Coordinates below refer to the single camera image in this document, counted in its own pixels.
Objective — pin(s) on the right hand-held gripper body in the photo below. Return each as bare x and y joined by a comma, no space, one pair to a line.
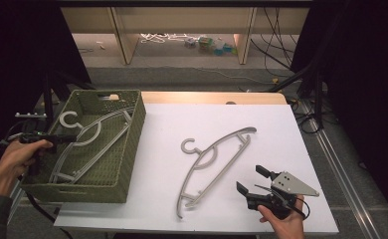
293,187

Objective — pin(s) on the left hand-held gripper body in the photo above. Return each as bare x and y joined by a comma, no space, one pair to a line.
29,137

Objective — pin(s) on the grey plastic clothes hanger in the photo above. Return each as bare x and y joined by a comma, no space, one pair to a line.
92,152
215,146

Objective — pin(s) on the green woven basket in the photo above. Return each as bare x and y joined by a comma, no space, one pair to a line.
115,166

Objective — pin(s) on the person's left hand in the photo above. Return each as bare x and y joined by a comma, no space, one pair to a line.
13,159

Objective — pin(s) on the person's right hand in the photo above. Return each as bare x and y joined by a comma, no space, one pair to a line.
288,229

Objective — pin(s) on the black metal stand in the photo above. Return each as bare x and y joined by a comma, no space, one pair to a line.
311,86
49,96

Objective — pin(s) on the black curtain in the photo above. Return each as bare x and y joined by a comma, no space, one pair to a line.
19,49
364,83

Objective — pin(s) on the white table sheet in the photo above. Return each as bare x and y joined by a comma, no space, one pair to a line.
168,126

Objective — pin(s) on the colourful toy pile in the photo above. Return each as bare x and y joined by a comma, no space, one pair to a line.
212,45

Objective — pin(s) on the beige office desk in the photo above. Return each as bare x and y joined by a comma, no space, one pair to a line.
182,20

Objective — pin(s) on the bracket with white knobs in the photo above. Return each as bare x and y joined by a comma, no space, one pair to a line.
29,115

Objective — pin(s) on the metal floor rail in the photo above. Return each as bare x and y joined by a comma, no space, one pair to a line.
344,172

